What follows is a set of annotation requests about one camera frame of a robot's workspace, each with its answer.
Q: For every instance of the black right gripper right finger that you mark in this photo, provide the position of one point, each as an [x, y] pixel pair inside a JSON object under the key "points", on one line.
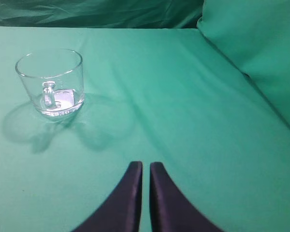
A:
{"points": [[170, 210]]}

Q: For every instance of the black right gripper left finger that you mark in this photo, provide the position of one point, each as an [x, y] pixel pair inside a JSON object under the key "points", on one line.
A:
{"points": [[121, 211]]}

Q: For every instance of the transparent glass cup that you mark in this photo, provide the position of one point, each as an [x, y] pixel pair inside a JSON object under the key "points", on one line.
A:
{"points": [[53, 80]]}

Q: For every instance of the green tablecloth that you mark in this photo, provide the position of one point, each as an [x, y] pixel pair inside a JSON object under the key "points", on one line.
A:
{"points": [[150, 95]]}

